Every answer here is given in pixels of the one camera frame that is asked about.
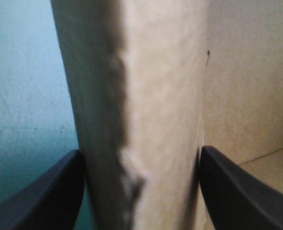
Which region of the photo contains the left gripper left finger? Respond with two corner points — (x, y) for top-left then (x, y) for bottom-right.
(0, 149), (86, 230)

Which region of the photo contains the brown cardboard box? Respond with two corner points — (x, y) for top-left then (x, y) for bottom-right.
(49, 0), (283, 230)

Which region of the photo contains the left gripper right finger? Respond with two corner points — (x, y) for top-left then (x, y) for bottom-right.
(198, 145), (283, 230)

